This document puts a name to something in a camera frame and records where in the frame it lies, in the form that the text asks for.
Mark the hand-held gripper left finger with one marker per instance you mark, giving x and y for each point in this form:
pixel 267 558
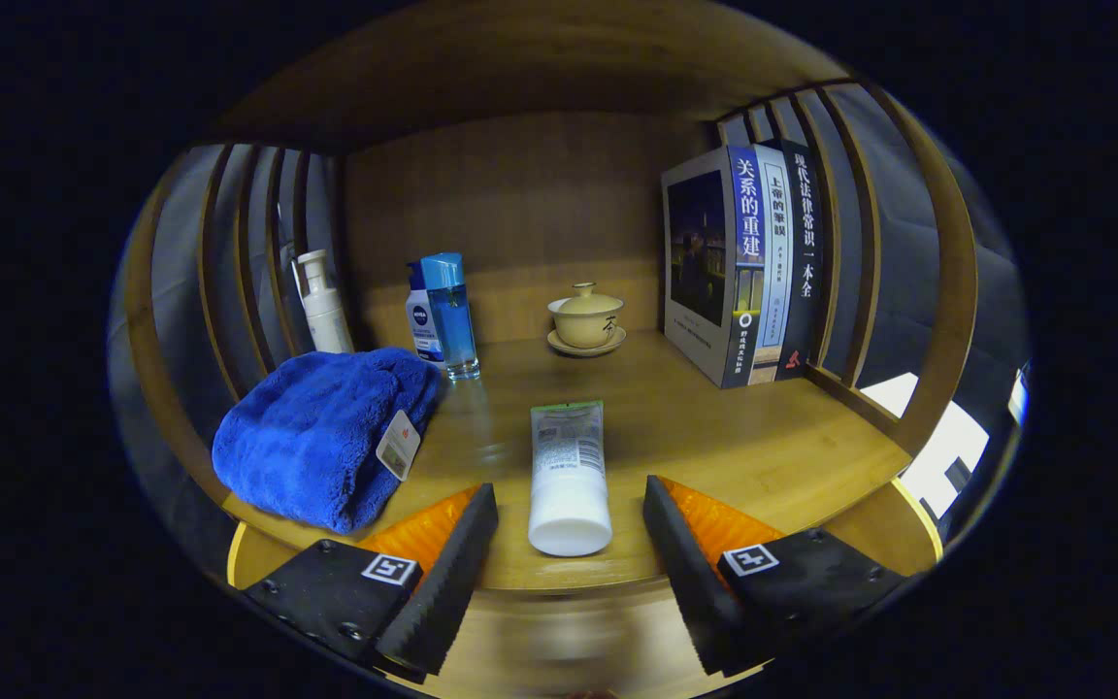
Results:
pixel 443 587

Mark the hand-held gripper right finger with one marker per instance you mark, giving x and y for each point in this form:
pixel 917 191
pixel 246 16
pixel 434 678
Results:
pixel 695 587

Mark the white cream tube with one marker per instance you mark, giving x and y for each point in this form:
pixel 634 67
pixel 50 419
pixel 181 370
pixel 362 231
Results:
pixel 569 485

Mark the wooden countertop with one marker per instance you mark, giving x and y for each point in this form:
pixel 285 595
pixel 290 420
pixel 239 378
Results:
pixel 714 437

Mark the white box cabinet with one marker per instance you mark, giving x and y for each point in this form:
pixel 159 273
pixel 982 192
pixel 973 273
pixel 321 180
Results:
pixel 947 447

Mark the wooden cabinet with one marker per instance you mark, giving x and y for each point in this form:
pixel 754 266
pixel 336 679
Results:
pixel 520 194

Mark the blue towel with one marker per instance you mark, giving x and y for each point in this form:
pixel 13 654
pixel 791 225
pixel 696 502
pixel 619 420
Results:
pixel 307 437

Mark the white bottle with blue cap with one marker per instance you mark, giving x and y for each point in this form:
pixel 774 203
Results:
pixel 420 325

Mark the blue glass bottle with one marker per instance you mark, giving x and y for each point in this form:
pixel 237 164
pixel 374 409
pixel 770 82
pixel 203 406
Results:
pixel 452 320

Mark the beige lidded teacup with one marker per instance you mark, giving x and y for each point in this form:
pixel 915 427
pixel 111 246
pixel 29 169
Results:
pixel 586 320

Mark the white pump bottle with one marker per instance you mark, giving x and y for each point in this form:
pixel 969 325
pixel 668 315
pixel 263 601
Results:
pixel 326 316

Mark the grey spine book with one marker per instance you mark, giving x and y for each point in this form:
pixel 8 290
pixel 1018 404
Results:
pixel 774 272

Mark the blue spine book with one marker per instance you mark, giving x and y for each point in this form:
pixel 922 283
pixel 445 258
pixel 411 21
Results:
pixel 705 252

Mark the black spine book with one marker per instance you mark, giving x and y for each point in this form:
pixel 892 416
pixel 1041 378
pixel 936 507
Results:
pixel 804 252

